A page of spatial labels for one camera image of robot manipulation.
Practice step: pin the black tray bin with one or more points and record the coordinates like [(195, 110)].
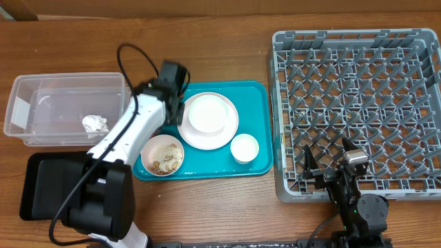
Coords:
[(49, 178)]

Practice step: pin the rice and food scraps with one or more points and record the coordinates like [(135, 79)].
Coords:
[(165, 159)]

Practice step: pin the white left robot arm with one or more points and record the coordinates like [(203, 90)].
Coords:
[(101, 204)]

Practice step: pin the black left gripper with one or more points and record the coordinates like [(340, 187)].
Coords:
[(176, 118)]

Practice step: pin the small white plate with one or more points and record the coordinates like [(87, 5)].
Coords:
[(208, 113)]

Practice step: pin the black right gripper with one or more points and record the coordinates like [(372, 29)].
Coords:
[(311, 171)]

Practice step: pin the pink bowl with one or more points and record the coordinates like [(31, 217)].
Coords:
[(153, 143)]

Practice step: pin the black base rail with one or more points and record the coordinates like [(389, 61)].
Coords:
[(300, 243)]

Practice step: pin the large white plate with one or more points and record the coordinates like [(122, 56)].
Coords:
[(207, 141)]

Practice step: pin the grey dish rack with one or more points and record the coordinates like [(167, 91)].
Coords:
[(378, 88)]

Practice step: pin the clear plastic bin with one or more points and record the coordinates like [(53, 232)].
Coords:
[(48, 109)]

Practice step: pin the white cup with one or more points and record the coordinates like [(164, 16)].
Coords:
[(244, 148)]

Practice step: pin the aluminium foil ball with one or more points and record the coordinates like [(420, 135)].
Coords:
[(95, 123)]

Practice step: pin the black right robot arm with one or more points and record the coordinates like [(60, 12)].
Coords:
[(364, 216)]

